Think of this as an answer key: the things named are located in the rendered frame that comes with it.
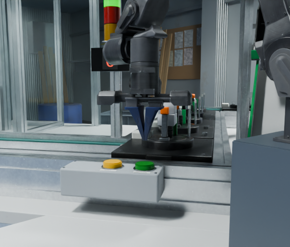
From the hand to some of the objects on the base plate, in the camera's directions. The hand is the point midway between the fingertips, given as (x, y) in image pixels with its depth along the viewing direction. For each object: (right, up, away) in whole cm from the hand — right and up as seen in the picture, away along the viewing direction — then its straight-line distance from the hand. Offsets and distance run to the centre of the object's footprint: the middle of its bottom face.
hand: (145, 123), depth 67 cm
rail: (-24, -18, +14) cm, 33 cm away
